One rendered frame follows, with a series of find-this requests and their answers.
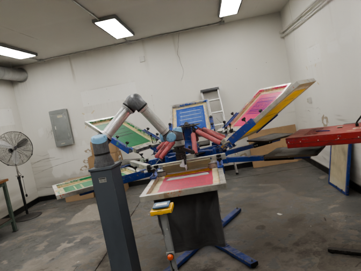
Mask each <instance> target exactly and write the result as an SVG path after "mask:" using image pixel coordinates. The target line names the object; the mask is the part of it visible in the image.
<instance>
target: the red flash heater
mask: <svg viewBox="0 0 361 271"><path fill-rule="evenodd" d="M338 126H342V127H340V128H337V127H338ZM325 130H330V131H325ZM316 131H319V132H316ZM285 140H286V144H287V148H300V147H315V146H329V145H344V144H358V143H361V123H359V126H356V125H355V124H346V125H336V126H326V127H316V128H310V129H300V130H298V131H296V132H295V133H293V134H292V135H290V136H288V137H287V138H285Z"/></svg>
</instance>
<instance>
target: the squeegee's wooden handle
mask: <svg viewBox="0 0 361 271"><path fill-rule="evenodd" d="M210 162H211V160H210V158H208V159H202V160H196V161H189V162H186V164H187V170H191V169H197V168H204V167H208V168H209V165H208V163H210ZM180 164H181V163H177V164H173V165H167V166H163V170H165V172H166V175H167V174H168V173H174V172H181V171H185V170H186V169H185V167H180Z"/></svg>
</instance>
